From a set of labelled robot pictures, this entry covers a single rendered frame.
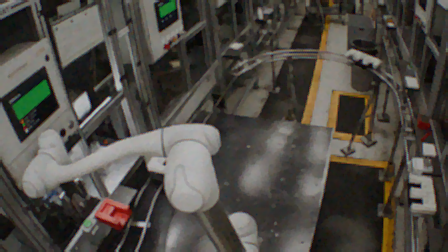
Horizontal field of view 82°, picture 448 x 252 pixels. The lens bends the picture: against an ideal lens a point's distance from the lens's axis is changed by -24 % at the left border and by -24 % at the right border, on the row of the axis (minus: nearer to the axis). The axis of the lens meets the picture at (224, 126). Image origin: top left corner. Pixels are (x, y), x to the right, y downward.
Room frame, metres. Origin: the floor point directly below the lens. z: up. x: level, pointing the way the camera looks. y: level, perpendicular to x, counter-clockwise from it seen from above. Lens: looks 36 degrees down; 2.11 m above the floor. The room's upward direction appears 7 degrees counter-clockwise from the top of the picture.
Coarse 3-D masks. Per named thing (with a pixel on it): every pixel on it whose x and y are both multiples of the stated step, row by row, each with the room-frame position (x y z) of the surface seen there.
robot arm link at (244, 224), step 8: (232, 216) 0.91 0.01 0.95; (240, 216) 0.91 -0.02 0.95; (248, 216) 0.91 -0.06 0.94; (232, 224) 0.86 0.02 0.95; (240, 224) 0.86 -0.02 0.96; (248, 224) 0.86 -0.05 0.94; (240, 232) 0.82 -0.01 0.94; (248, 232) 0.83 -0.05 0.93; (256, 232) 0.85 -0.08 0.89; (248, 240) 0.80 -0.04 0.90; (256, 240) 0.81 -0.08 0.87
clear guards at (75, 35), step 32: (64, 0) 1.28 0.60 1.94; (96, 0) 1.46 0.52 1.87; (64, 32) 1.24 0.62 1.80; (96, 32) 1.42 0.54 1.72; (128, 32) 1.64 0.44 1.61; (64, 64) 1.20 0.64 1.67; (96, 64) 1.37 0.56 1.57; (128, 64) 1.58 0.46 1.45; (96, 96) 1.31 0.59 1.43; (96, 192) 1.09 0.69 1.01; (64, 224) 0.84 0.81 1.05
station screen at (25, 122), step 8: (40, 80) 1.03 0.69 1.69; (32, 88) 0.98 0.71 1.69; (16, 96) 0.91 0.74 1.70; (48, 96) 1.04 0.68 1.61; (40, 104) 0.99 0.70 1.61; (48, 104) 1.02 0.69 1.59; (56, 104) 1.06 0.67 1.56; (32, 112) 0.94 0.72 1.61; (40, 112) 0.97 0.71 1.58; (48, 112) 1.01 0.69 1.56; (24, 120) 0.90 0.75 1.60; (32, 120) 0.93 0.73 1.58; (40, 120) 0.96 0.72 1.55; (24, 128) 0.88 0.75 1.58; (32, 128) 0.91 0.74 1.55
